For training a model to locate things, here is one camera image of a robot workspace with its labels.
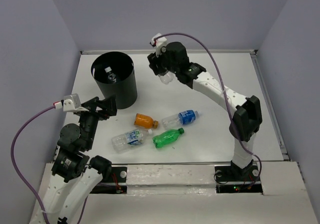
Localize clear unlabelled plastic bottle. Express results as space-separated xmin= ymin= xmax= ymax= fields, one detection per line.
xmin=101 ymin=66 xmax=121 ymax=84

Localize clear bottle black label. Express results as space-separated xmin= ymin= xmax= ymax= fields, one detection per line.
xmin=158 ymin=71 xmax=175 ymax=85

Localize green plastic bottle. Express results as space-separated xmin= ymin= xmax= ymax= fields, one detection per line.
xmin=152 ymin=128 xmax=185 ymax=148

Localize orange juice bottle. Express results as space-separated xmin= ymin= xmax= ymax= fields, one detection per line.
xmin=134 ymin=113 xmax=159 ymax=129

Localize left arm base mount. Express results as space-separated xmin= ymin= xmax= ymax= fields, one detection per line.
xmin=90 ymin=166 xmax=128 ymax=194

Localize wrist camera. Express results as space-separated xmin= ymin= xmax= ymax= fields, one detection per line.
xmin=62 ymin=94 xmax=82 ymax=112
xmin=150 ymin=33 xmax=168 ymax=57

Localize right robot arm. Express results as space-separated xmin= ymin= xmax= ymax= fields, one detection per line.
xmin=147 ymin=38 xmax=262 ymax=180

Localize white foam strip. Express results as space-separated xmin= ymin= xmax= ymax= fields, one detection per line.
xmin=125 ymin=164 xmax=217 ymax=196

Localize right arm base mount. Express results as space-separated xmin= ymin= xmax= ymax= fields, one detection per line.
xmin=213 ymin=165 xmax=263 ymax=194

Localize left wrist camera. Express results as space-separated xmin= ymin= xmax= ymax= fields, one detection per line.
xmin=62 ymin=94 xmax=82 ymax=112

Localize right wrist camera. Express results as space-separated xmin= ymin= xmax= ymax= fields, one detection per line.
xmin=150 ymin=33 xmax=168 ymax=57

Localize black cylindrical bin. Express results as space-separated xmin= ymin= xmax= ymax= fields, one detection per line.
xmin=91 ymin=51 xmax=138 ymax=109

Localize clear bottle blue label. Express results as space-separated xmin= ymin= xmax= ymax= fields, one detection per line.
xmin=161 ymin=110 xmax=200 ymax=130

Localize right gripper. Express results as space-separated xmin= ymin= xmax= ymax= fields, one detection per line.
xmin=146 ymin=47 xmax=178 ymax=76

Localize clear bottle white-green label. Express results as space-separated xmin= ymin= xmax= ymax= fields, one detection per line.
xmin=111 ymin=129 xmax=153 ymax=153

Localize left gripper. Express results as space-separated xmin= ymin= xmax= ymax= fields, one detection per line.
xmin=77 ymin=92 xmax=118 ymax=149

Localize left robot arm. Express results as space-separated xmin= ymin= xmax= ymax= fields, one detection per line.
xmin=31 ymin=94 xmax=117 ymax=224

